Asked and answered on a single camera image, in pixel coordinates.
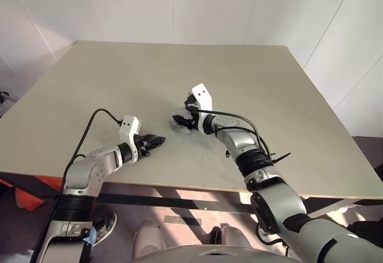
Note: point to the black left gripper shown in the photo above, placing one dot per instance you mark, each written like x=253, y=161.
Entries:
x=142, y=146

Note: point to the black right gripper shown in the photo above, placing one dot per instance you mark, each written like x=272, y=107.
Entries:
x=194, y=119

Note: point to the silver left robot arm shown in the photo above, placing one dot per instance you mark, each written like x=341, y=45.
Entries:
x=86, y=170

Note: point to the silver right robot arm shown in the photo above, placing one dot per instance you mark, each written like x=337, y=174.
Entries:
x=269, y=191

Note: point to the black table crossbar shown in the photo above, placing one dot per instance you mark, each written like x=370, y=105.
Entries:
x=167, y=202

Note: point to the grey floor tape strip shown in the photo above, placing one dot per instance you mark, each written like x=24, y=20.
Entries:
x=182, y=220

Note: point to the white rounded robot foot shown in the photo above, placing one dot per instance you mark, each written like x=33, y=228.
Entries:
x=232, y=236
x=148, y=237

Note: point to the black patterned shoe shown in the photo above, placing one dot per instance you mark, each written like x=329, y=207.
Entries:
x=103, y=224

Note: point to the grey robot torso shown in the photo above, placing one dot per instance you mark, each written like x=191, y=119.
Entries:
x=206, y=254

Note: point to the red orange object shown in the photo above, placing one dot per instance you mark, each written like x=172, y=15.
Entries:
x=28, y=198

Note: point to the table caster wheel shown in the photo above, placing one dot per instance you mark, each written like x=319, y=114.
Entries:
x=260, y=234

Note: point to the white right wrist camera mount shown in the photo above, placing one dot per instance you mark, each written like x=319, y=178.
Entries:
x=203, y=97

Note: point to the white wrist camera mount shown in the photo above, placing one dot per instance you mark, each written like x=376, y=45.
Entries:
x=203, y=97
x=128, y=124

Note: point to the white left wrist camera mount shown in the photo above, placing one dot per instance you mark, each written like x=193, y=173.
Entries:
x=128, y=124

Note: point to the dark table frame rail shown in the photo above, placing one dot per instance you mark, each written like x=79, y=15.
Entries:
x=27, y=183

